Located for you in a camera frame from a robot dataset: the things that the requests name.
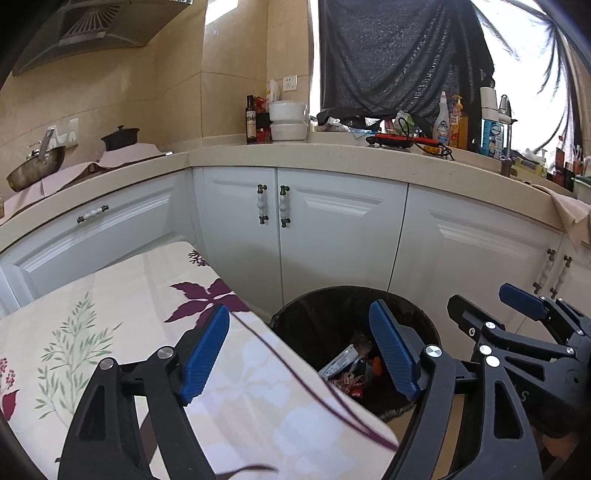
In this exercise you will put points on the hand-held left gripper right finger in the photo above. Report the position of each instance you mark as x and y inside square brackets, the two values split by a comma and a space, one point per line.
[395, 350]

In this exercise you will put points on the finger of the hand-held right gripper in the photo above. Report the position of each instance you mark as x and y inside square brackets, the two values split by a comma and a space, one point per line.
[521, 301]
[466, 314]

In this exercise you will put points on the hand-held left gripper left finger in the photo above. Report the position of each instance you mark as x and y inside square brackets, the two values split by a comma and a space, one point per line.
[203, 355]

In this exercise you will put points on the orange plastic bag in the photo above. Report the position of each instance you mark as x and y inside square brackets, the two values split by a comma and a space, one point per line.
[376, 367]

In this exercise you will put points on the red checkered ribbon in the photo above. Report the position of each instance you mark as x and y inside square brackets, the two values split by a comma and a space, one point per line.
[351, 381]

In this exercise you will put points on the red plastic bag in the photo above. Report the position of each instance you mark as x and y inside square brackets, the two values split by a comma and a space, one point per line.
[356, 392]

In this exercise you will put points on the white tube black cap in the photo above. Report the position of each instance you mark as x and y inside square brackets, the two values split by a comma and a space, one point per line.
[339, 362]

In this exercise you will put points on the black waste bin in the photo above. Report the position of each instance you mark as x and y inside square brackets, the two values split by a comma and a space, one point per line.
[314, 314]

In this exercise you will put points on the floral printed tablecloth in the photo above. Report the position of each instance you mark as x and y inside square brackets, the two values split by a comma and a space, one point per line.
[138, 286]

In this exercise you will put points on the beige towel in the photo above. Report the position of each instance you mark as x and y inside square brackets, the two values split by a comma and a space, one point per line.
[572, 212]

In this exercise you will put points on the white kitchen cabinets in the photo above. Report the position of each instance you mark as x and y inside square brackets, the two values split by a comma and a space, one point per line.
[332, 240]

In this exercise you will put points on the yellow green tissue pack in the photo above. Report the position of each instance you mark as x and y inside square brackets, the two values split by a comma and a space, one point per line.
[531, 165]

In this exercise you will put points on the dark sauce bottle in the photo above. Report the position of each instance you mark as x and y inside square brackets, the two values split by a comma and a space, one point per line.
[560, 161]

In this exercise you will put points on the blue white packet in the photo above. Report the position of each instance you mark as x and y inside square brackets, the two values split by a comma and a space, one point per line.
[492, 138]

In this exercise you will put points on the orange detergent bottle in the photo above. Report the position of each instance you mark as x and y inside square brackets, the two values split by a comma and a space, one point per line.
[459, 127]

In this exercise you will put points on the red power strip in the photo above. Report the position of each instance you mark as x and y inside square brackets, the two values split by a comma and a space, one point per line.
[397, 141]

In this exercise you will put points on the white spray bottle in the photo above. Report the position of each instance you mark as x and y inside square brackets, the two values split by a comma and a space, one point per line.
[442, 127]

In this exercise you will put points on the steel faucet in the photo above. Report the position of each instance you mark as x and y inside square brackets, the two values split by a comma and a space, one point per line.
[505, 106]

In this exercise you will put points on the white faucet water purifier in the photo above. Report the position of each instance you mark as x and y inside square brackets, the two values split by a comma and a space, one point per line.
[488, 104]

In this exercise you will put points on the white green plastic bag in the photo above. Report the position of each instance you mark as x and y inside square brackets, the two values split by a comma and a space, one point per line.
[405, 121]

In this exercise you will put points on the beige stove cover cloth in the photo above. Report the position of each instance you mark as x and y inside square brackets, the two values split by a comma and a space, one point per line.
[69, 177]

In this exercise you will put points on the black lidded pot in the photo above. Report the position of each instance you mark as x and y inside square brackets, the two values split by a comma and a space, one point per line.
[121, 140]

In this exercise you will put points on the red packet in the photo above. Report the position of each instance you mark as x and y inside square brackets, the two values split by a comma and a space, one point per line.
[263, 131]

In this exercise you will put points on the dark glass bottle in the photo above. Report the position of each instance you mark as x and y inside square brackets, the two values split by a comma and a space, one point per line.
[251, 124]

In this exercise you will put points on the steel wok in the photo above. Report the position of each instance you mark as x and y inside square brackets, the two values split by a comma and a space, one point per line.
[37, 170]

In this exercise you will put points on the dark curtain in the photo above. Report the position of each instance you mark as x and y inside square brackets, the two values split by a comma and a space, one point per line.
[397, 50]

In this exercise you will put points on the steel range hood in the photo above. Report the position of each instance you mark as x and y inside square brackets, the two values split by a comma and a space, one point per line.
[101, 27]

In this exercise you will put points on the wall socket with plug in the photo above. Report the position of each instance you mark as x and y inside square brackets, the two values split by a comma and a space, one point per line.
[69, 129]

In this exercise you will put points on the white wall socket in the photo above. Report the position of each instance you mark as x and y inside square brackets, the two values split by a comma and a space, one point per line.
[290, 83]

